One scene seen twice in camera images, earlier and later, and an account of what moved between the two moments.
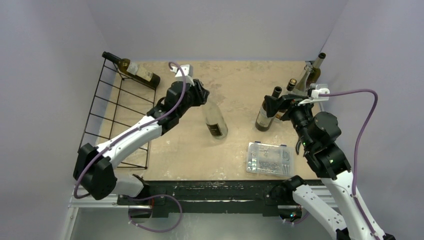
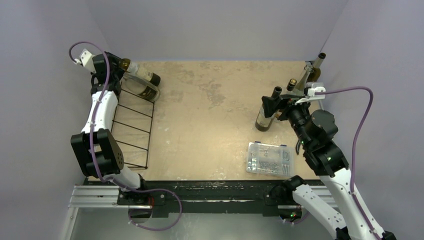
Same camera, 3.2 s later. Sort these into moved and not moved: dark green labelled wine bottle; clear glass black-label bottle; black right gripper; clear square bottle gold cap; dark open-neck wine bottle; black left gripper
Moved: clear glass black-label bottle; black left gripper
Not moved: dark green labelled wine bottle; dark open-neck wine bottle; clear square bottle gold cap; black right gripper
